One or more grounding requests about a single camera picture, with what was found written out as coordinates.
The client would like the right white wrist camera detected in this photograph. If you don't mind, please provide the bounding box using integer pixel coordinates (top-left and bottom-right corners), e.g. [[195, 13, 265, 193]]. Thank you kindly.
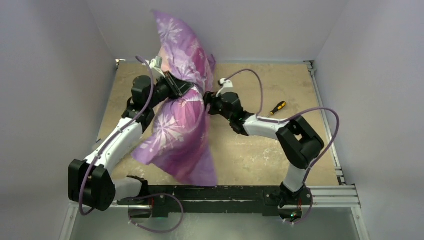
[[216, 78, 234, 97]]

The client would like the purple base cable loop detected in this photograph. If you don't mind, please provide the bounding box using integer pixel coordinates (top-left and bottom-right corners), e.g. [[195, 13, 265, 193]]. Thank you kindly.
[[128, 193, 185, 234]]

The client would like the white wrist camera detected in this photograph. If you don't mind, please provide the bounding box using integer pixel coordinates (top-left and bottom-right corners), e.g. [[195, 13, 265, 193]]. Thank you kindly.
[[216, 78, 234, 97], [148, 56, 164, 77]]

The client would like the black base bar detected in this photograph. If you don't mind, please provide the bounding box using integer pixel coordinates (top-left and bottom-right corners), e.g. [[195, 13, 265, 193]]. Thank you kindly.
[[117, 185, 312, 219]]

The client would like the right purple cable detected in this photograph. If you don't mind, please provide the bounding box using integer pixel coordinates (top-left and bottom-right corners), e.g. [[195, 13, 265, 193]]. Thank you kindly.
[[225, 68, 341, 176]]

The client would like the purple printed pillowcase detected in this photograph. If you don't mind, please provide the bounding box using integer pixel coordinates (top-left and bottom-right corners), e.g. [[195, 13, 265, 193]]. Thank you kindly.
[[131, 10, 218, 187]]

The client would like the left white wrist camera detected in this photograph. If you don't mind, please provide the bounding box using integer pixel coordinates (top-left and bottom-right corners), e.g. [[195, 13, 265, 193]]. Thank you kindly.
[[148, 56, 164, 77]]

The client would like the yellow black screwdriver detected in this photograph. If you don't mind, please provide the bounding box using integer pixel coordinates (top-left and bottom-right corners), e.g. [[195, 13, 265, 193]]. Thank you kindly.
[[266, 101, 287, 117]]

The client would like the pink pillow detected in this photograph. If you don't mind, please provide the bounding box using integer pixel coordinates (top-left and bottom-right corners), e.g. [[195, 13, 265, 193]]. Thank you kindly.
[[157, 46, 172, 73]]

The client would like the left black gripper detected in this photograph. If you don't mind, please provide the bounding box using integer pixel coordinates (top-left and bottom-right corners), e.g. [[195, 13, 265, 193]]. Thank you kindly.
[[147, 71, 194, 109]]

